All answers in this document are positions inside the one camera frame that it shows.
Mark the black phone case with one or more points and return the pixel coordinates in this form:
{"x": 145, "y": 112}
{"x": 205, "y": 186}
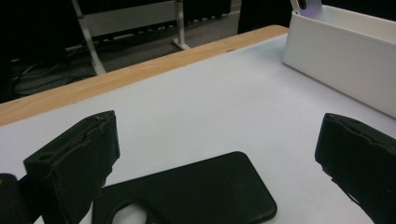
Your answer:
{"x": 202, "y": 193}

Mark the white metal stand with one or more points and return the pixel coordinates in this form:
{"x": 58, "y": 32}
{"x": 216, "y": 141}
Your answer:
{"x": 124, "y": 18}

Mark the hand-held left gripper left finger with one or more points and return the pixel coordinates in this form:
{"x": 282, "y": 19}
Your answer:
{"x": 71, "y": 168}

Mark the white table mat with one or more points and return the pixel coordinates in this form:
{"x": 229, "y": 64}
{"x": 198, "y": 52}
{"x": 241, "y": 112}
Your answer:
{"x": 218, "y": 109}

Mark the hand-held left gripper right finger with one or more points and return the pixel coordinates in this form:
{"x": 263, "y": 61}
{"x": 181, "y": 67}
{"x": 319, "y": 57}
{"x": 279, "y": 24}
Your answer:
{"x": 361, "y": 168}

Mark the white plastic bin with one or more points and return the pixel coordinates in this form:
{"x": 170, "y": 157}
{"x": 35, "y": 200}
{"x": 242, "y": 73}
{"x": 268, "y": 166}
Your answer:
{"x": 342, "y": 65}

